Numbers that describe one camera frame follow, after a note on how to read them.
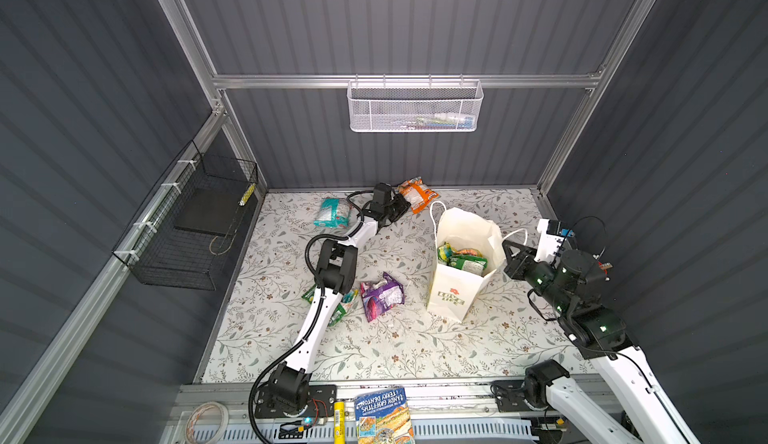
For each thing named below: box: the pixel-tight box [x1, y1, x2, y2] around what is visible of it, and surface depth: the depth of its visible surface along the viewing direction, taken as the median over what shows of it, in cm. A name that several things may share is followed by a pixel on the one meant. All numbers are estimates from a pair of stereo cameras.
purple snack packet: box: [360, 271, 405, 323], surface depth 89 cm
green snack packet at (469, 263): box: [447, 255, 489, 276], surface depth 85 cm
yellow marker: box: [333, 401, 346, 444], surface depth 71 cm
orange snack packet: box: [396, 176, 441, 214], surface depth 118 cm
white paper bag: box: [426, 201, 528, 323], surface depth 82 cm
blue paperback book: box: [354, 387, 416, 444], surface depth 71 cm
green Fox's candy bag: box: [437, 241, 453, 266], surface depth 91 cm
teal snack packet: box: [313, 198, 351, 228], surface depth 111 cm
